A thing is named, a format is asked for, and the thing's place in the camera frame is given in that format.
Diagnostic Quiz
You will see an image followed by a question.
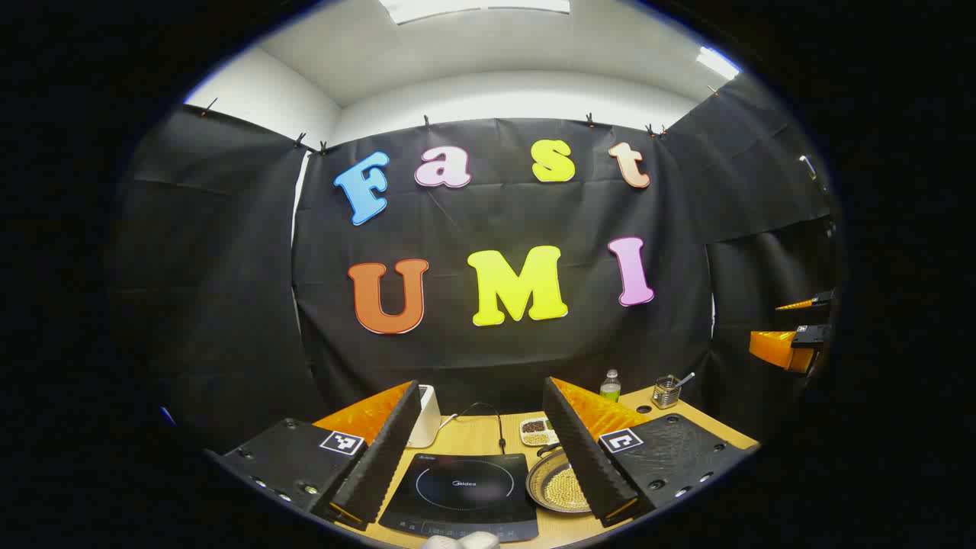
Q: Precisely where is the white divided bean dish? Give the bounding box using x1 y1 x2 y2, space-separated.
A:
520 416 559 447

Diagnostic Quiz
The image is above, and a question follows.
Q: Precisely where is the row of black cloth clips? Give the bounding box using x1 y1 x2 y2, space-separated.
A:
200 85 721 153

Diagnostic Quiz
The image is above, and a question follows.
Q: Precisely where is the heap of soybeans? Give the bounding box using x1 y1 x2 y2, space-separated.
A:
551 465 592 512

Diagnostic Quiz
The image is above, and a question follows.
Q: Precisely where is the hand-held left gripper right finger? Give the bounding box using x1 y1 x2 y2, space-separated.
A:
541 376 761 528

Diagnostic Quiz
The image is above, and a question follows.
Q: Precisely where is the ceiling light panel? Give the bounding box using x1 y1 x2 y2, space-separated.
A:
695 46 740 81

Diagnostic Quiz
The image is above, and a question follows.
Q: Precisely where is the black power cable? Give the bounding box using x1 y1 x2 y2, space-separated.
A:
456 402 508 454

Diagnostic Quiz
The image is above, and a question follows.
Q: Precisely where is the steel pot with black handles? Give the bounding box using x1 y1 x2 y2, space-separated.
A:
526 445 596 514

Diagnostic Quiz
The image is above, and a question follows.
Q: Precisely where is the black induction cooktop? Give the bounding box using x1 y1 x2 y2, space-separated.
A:
379 452 540 544

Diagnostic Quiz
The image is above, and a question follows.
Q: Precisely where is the white toaster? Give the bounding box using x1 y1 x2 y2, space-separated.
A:
406 384 442 448

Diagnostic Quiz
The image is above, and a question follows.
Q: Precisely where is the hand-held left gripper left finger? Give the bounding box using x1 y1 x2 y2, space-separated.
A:
204 380 422 532

